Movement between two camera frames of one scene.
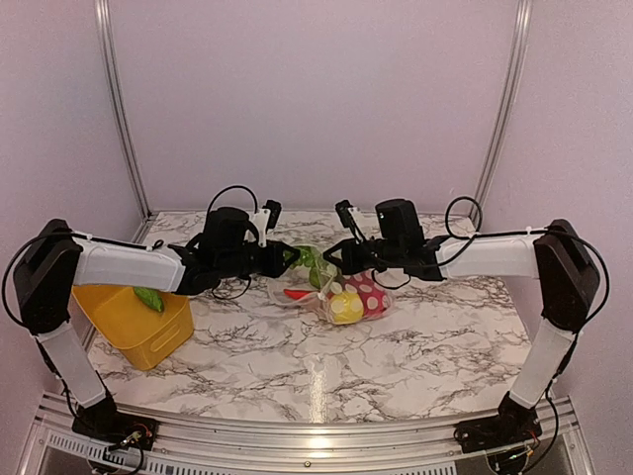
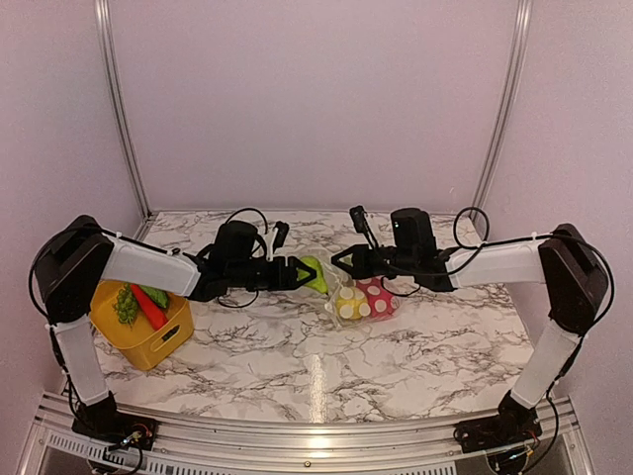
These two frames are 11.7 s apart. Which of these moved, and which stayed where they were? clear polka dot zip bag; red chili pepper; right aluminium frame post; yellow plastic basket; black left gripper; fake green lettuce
Moved: fake green lettuce; clear polka dot zip bag; red chili pepper; black left gripper
Stayed: right aluminium frame post; yellow plastic basket
